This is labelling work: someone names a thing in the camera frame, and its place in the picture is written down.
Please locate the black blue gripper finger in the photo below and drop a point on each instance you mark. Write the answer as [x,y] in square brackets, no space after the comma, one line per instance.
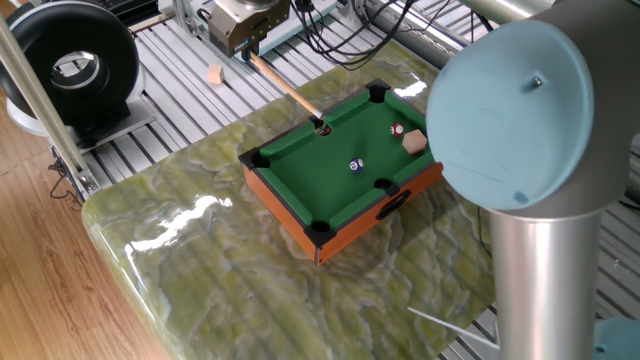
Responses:
[259,47]
[247,55]

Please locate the silver Schunk gripper body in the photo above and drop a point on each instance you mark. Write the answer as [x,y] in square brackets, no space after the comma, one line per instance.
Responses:
[240,30]

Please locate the dark red pool ball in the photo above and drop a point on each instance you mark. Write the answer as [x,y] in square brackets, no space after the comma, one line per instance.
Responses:
[324,131]

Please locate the mini green felt pool table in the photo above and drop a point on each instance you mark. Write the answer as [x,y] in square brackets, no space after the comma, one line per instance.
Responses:
[320,185]

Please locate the blue striped pool ball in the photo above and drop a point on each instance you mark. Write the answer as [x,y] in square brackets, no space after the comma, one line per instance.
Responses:
[356,165]

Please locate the maroon striped pool ball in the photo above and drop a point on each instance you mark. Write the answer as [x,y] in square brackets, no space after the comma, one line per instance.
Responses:
[397,130]

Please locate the wooden cube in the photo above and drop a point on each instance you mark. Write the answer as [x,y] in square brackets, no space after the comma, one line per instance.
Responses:
[415,141]
[216,73]

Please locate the light wooden slat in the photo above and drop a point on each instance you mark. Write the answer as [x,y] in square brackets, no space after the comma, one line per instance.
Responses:
[150,22]

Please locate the black keyboard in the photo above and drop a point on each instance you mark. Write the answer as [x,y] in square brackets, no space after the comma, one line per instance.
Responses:
[130,10]

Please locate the green marble pattern mat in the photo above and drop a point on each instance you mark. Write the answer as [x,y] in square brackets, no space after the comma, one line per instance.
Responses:
[250,300]

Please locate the white zip tie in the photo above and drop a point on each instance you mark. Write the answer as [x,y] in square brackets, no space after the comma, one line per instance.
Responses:
[450,326]

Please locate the aluminium frame post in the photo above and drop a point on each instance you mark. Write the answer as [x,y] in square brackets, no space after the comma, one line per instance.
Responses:
[45,107]
[182,15]

